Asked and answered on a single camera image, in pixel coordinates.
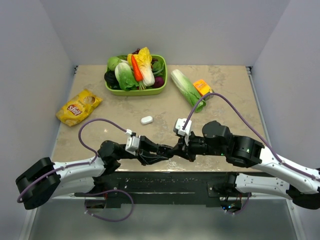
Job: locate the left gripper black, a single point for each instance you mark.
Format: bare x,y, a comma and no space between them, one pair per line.
145,157

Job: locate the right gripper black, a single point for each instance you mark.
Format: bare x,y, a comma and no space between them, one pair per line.
184,150

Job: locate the white earbud charging case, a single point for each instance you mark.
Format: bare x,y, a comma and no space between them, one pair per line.
146,120

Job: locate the black earbud charging case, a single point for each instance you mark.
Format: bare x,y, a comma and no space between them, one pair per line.
164,150

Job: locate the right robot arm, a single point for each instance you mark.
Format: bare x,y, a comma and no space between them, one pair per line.
284,178

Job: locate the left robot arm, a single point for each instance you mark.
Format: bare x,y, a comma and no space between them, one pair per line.
46,179

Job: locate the green plastic basket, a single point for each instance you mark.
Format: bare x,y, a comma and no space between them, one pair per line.
146,92

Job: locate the napa cabbage on table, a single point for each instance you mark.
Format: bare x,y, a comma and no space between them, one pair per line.
185,87

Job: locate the orange juice carton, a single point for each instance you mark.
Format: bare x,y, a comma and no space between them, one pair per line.
202,87

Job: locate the purple onion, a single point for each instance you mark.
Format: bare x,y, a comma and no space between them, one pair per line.
158,82

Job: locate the green white bok choy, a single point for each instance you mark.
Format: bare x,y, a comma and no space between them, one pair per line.
125,77

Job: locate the orange toy carrot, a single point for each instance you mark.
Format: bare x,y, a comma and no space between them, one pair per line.
137,73

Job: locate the yellow Lays chips bag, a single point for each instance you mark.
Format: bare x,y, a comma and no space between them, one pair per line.
78,108

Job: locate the dark leafy vegetable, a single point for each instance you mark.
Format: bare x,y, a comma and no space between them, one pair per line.
111,80

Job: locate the yellow white cabbage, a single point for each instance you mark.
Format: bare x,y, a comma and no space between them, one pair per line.
144,63

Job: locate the round green vegetable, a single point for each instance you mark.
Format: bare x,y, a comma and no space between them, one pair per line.
112,62

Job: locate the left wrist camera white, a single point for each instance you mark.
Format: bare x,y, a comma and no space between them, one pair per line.
132,143

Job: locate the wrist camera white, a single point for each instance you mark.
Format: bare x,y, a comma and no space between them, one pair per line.
132,143
183,128

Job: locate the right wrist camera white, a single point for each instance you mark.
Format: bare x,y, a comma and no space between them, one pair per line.
183,128

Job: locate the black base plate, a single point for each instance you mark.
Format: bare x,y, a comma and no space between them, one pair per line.
164,188

